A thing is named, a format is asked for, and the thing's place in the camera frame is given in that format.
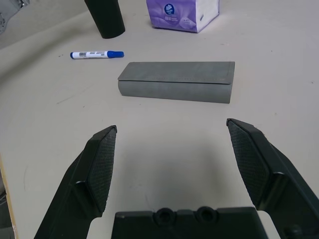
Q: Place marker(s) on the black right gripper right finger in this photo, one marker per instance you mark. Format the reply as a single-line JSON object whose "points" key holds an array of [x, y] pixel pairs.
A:
{"points": [[274, 179]]}

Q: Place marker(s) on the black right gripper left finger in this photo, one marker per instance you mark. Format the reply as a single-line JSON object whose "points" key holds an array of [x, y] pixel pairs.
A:
{"points": [[82, 179]]}

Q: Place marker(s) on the grey glasses case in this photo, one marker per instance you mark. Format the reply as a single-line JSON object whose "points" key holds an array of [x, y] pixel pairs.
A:
{"points": [[174, 82]]}

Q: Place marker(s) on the white marker blue cap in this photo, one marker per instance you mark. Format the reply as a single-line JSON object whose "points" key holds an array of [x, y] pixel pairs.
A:
{"points": [[94, 54]]}

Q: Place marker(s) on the black plastic cup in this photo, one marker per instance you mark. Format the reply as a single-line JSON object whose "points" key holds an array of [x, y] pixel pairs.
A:
{"points": [[107, 20]]}

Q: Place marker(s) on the purple tissue pack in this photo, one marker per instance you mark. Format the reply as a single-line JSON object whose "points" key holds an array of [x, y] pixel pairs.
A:
{"points": [[174, 17]]}

